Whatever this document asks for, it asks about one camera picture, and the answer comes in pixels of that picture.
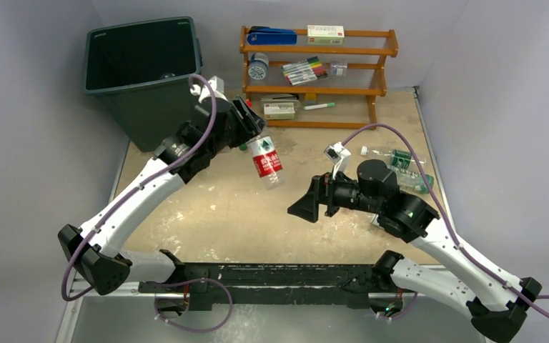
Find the green capped white marker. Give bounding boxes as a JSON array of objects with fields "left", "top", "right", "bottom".
[{"left": 303, "top": 102, "right": 335, "bottom": 111}]

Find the pack of coloured markers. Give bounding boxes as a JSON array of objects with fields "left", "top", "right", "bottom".
[{"left": 281, "top": 56, "right": 328, "bottom": 86}]

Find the orange wooden shelf rack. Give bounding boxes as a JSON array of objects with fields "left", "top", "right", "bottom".
[{"left": 239, "top": 26, "right": 399, "bottom": 129}]

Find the round tape roll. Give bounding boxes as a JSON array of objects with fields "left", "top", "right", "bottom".
[{"left": 247, "top": 52, "right": 269, "bottom": 81}]

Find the green label bottle white cap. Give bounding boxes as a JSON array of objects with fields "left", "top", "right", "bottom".
[{"left": 360, "top": 146, "right": 428, "bottom": 172}]

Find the dark green plastic bin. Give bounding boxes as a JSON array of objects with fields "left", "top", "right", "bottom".
[{"left": 83, "top": 16, "right": 203, "bottom": 152}]

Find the small clear jar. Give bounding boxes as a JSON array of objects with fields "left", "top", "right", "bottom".
[{"left": 330, "top": 60, "right": 348, "bottom": 77}]

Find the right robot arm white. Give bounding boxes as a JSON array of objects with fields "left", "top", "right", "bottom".
[{"left": 287, "top": 159, "right": 542, "bottom": 342}]

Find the red label bottle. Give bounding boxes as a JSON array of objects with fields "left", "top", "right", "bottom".
[{"left": 245, "top": 119, "right": 284, "bottom": 190}]

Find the blue stapler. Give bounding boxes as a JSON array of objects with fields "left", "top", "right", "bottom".
[{"left": 247, "top": 26, "right": 297, "bottom": 45}]

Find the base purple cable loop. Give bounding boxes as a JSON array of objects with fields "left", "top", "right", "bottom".
[{"left": 153, "top": 277, "right": 234, "bottom": 334}]

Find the white green small box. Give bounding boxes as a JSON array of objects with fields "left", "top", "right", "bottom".
[{"left": 307, "top": 25, "right": 345, "bottom": 46}]

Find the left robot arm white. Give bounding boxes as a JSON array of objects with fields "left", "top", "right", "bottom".
[{"left": 57, "top": 96, "right": 266, "bottom": 295}]

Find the green bottle far right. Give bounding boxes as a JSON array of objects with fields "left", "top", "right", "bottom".
[{"left": 392, "top": 166, "right": 435, "bottom": 194}]

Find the white red box lower shelf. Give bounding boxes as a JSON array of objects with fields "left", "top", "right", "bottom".
[{"left": 263, "top": 102, "right": 296, "bottom": 120}]

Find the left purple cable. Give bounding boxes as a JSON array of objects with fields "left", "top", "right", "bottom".
[{"left": 61, "top": 74, "right": 218, "bottom": 302}]

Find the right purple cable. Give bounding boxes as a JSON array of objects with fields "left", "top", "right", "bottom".
[{"left": 340, "top": 123, "right": 549, "bottom": 332}]

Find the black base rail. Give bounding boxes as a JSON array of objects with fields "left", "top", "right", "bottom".
[{"left": 139, "top": 259, "right": 413, "bottom": 317}]

